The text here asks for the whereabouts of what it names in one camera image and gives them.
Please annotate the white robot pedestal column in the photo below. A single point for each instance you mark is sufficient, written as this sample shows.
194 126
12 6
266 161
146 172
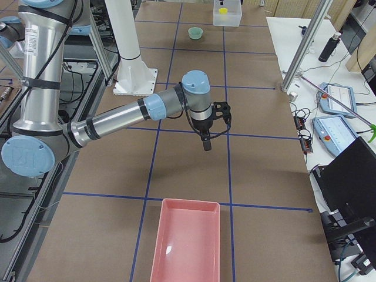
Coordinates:
123 25

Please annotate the yellow plastic cup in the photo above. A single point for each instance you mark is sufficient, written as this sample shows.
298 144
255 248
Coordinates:
223 11

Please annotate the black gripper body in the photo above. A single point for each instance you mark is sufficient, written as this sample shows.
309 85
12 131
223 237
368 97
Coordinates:
202 126

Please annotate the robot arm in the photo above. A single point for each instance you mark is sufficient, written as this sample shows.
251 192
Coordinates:
38 140

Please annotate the teach pendant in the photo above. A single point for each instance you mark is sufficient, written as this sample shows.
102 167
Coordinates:
335 133
344 94

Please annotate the translucent plastic bin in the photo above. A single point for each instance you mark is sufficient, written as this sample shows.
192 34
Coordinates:
232 18

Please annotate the black monitor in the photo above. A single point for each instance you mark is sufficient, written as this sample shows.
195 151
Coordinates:
348 182

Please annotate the aluminium frame post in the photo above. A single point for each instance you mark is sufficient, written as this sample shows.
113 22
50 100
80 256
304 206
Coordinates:
305 43

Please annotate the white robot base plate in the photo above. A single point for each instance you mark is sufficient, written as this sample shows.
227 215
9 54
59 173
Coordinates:
135 82

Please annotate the black power strip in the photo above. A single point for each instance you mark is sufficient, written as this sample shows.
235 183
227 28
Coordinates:
299 123
306 144

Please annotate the light green ceramic bowl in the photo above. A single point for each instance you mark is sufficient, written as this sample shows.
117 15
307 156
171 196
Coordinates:
195 33

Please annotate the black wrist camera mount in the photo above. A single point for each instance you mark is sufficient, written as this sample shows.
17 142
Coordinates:
222 110

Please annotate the pink plastic tray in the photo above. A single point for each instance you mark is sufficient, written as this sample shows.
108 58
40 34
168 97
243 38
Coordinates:
188 241

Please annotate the lower teach pendant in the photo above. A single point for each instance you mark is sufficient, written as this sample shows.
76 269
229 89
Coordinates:
335 133

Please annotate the black water bottle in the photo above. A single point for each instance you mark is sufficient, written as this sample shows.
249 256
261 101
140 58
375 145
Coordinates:
329 47

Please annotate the upper teach pendant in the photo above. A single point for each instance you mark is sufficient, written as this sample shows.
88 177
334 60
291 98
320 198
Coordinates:
344 94

